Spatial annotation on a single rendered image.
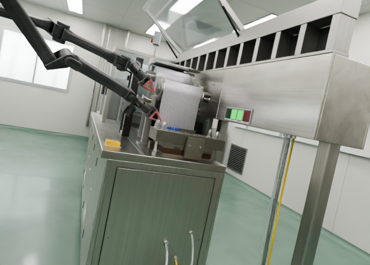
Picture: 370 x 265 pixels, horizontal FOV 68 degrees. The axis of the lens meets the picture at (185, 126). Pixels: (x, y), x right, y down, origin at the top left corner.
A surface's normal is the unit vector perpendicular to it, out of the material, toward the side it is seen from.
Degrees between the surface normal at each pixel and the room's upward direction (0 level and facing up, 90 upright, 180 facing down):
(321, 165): 90
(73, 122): 90
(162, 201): 90
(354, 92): 90
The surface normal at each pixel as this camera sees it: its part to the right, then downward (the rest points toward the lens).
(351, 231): -0.92, -0.17
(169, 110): 0.33, 0.12
